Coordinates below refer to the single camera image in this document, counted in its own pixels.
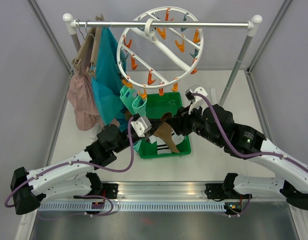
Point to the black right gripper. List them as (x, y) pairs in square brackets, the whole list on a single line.
[(183, 115)]

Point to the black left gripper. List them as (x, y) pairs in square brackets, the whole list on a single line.
[(155, 123)]

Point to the white black striped sock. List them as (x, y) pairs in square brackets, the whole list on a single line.
[(162, 146)]

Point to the white round clip hanger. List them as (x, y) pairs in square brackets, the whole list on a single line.
[(156, 80)]

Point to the mint green patterned sock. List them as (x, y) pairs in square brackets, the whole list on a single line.
[(139, 106)]

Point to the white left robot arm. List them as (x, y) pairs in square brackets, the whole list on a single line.
[(75, 176)]

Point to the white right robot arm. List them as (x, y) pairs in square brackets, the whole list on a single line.
[(216, 125)]

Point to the beige wooden hanger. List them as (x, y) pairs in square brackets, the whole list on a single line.
[(86, 59)]

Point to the green plastic tray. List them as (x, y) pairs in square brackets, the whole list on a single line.
[(156, 107)]

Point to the orange clothes peg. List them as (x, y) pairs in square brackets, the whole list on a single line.
[(161, 92), (143, 94)]

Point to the teal shirt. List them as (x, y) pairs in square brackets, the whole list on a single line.
[(106, 85)]

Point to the pink garment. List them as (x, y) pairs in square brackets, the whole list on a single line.
[(80, 95)]

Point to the white metal clothes rack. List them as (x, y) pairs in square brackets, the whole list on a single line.
[(154, 23)]

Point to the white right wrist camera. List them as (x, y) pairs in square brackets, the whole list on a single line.
[(193, 94)]

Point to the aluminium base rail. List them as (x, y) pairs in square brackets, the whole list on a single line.
[(160, 196)]

